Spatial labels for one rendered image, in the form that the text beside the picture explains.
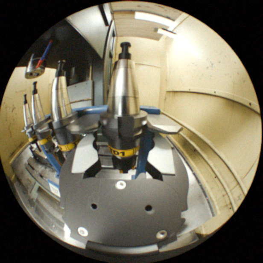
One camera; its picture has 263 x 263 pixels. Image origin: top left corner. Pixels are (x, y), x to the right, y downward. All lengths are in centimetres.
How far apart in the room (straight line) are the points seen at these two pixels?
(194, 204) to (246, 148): 39
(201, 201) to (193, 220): 13
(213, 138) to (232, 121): 15
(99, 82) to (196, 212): 117
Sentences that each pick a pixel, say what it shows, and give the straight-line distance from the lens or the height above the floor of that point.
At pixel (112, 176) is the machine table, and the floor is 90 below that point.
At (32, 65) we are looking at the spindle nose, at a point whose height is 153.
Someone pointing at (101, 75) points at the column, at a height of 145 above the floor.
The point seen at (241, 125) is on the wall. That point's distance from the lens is 46.
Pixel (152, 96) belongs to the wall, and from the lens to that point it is 111.
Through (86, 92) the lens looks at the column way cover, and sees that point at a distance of 75.
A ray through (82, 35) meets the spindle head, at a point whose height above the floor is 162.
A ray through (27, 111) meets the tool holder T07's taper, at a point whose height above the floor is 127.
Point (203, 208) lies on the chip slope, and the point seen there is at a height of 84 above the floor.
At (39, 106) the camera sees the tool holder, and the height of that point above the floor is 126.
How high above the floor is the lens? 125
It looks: 27 degrees down
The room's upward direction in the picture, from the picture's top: 2 degrees clockwise
